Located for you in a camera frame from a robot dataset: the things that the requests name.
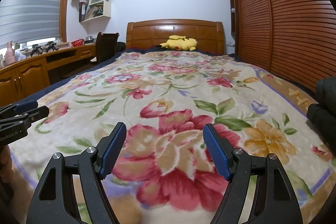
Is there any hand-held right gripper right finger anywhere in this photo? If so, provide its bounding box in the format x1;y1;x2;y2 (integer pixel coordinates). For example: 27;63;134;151
203;123;300;224

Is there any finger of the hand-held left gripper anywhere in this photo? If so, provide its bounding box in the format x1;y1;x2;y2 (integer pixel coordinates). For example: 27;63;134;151
26;105;50;125
0;100;38;119

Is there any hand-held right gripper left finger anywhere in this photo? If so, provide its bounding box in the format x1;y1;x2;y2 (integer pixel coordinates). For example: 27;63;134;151
26;122;127;224

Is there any black jacket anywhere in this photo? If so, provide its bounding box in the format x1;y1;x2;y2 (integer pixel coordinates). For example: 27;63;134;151
307;77;336;143

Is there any person's left hand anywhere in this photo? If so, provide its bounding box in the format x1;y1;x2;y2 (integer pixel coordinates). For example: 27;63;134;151
0;146;13;188

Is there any wooden desk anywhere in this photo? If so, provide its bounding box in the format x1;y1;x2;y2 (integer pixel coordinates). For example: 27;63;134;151
0;43;97;107

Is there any pink vase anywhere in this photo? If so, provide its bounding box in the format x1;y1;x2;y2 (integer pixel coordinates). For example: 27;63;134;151
5;42;17;65

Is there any floral blanket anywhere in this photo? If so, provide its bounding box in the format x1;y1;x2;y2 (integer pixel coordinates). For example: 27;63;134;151
10;52;336;224

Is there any dark wooden chair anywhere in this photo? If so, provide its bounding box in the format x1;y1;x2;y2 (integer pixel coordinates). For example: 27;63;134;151
91;32;126;64

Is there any grey window blind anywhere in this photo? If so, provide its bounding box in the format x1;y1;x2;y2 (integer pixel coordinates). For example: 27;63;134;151
0;0;74;46

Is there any black binder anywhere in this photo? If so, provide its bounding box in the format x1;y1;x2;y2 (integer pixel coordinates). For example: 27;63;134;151
79;2;87;22

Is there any yellow plush toy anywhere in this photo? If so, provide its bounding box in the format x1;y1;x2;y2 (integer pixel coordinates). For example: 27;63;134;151
157;35;198;52

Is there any wooden bed headboard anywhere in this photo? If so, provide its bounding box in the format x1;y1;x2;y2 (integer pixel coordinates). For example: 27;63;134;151
126;20;226;54

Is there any wooden louvred wardrobe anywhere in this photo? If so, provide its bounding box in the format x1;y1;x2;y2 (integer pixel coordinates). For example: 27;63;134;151
224;0;336;94

